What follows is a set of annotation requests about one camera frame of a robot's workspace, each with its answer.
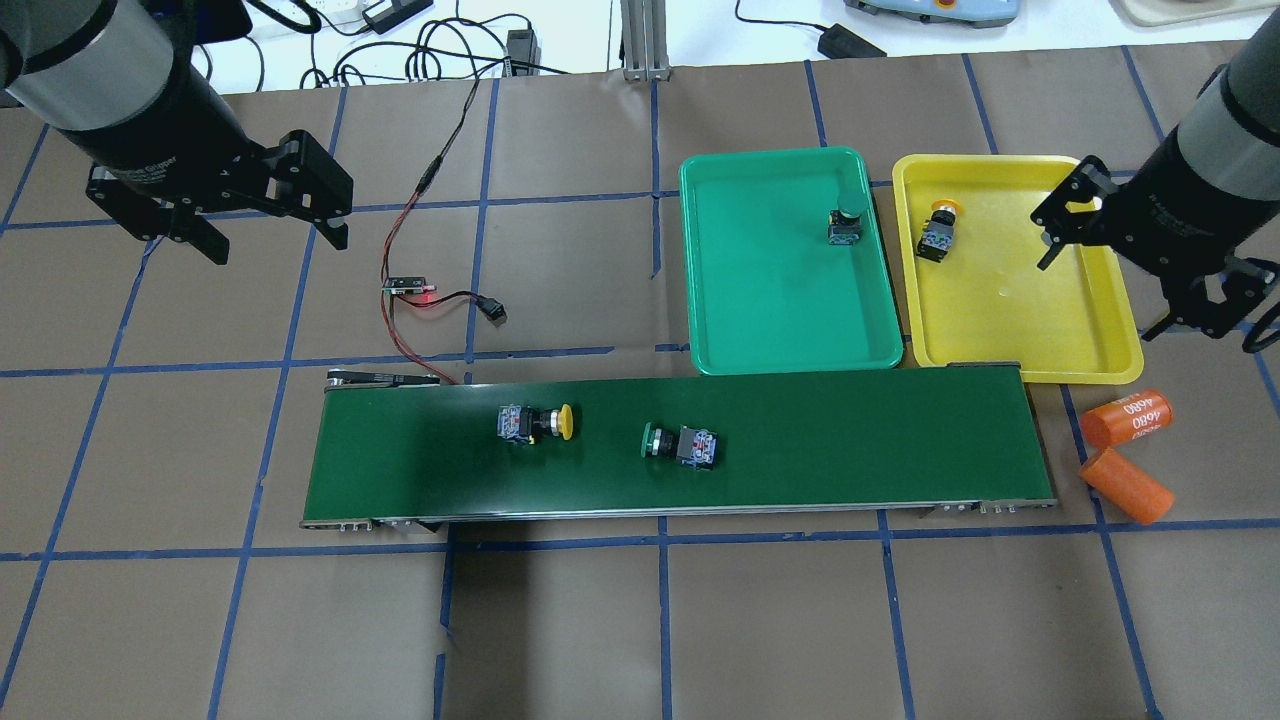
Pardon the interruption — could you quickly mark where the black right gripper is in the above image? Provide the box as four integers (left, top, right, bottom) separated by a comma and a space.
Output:
1030, 140, 1277, 341

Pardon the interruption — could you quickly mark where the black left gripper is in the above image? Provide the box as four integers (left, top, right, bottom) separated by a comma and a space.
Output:
84, 79, 355, 266

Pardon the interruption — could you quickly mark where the orange cylinder with 4680 print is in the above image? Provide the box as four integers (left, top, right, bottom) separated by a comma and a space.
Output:
1079, 389, 1175, 448

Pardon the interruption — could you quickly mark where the yellow push button switch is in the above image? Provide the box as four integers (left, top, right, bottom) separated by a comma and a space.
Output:
915, 199, 963, 263

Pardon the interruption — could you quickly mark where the plain orange cylinder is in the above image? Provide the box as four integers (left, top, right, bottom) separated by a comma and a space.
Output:
1078, 448, 1176, 525

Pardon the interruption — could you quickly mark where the green push button switch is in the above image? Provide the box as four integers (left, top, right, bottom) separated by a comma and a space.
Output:
827, 199, 868, 246

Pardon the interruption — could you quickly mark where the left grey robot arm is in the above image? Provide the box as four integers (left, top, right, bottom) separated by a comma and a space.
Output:
3, 1, 355, 265

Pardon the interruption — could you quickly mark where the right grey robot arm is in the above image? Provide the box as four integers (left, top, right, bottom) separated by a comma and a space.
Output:
161, 17, 1277, 340

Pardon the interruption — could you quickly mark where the small sensor circuit board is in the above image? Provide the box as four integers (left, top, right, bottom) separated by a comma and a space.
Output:
381, 275, 436, 296

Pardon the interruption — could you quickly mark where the yellow plastic tray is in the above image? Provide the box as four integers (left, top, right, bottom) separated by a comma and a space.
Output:
892, 154, 1146, 386

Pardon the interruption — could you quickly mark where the grey teach pendant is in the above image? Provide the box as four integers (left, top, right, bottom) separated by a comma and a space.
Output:
844, 0, 1021, 29

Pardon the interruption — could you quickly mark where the green conveyor belt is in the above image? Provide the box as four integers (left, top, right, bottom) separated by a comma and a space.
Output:
300, 365, 1057, 530

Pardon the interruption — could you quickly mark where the black power adapter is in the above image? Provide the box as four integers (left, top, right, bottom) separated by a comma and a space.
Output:
817, 24, 887, 59

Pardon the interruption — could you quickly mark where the green plastic tray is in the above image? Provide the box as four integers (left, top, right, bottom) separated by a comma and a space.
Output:
680, 146, 904, 375

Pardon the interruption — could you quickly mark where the red black wire cable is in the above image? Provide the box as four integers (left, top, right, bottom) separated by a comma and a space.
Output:
378, 78, 481, 386

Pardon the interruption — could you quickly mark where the black cable connector plug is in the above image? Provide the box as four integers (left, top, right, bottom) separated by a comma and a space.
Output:
475, 296, 507, 324

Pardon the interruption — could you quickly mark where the aluminium frame post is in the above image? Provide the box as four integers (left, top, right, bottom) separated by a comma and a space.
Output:
620, 0, 672, 83

